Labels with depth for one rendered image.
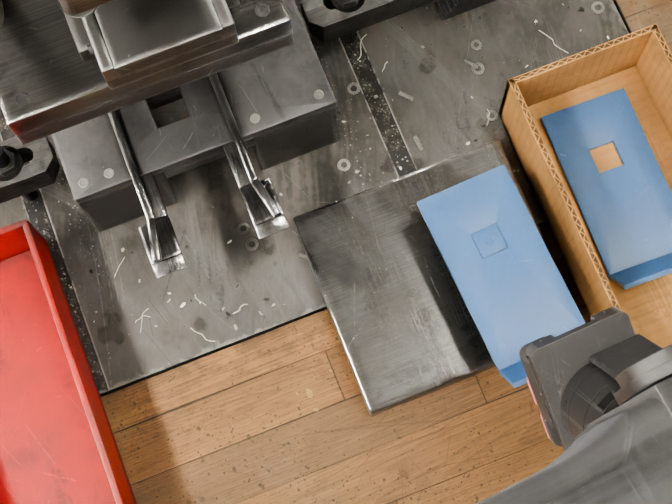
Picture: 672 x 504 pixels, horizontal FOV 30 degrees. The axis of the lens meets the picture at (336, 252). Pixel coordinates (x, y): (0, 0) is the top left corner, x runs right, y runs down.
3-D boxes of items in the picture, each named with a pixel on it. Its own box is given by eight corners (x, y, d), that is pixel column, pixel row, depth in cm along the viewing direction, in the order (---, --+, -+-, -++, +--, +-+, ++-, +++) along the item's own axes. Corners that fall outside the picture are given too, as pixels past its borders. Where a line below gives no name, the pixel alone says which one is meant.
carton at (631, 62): (630, 409, 94) (653, 394, 86) (497, 117, 100) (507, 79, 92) (785, 347, 94) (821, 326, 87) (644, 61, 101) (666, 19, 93)
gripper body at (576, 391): (614, 301, 78) (667, 333, 71) (662, 442, 80) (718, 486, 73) (519, 344, 77) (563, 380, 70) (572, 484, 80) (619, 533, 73)
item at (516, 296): (509, 395, 87) (514, 387, 84) (416, 203, 91) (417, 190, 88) (600, 354, 88) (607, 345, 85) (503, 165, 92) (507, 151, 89)
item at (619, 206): (617, 298, 94) (625, 289, 92) (540, 118, 98) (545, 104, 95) (703, 266, 95) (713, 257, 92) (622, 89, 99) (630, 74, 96)
